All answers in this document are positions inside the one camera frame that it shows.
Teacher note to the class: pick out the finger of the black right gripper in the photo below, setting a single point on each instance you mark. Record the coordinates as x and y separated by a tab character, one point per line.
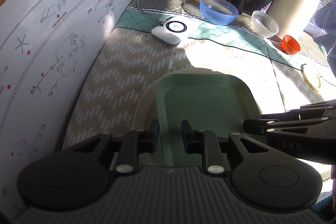
315	110
259	126

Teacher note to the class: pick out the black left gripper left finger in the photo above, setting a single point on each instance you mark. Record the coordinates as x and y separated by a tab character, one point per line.
121	152

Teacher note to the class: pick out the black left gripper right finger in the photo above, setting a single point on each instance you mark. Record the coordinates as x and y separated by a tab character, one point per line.
207	144

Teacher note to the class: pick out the large white round plate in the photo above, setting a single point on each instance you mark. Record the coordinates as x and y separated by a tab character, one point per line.
147	107

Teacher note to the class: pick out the green square plate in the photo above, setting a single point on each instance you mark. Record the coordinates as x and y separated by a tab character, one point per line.
216	102

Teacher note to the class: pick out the person's hand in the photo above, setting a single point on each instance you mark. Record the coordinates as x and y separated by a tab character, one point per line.
333	177

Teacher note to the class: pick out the small yellow scalloped plate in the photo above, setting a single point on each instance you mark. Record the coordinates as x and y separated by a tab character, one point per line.
311	77

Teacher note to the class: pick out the small orange bowl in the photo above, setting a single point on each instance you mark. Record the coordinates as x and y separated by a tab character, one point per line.
290	45

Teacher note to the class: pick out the clear plastic bowl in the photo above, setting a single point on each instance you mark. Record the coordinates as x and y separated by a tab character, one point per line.
263	24

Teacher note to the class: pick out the white round-dial device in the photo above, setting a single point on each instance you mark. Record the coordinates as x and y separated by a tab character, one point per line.
169	33

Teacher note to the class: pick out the blue plastic bowl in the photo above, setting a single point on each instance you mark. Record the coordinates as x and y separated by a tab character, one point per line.
220	12

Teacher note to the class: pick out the patterned quilted table cloth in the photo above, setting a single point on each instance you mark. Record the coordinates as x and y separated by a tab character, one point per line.
130	61

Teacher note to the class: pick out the white printed cardboard box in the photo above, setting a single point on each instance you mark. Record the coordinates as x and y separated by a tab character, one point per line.
47	50

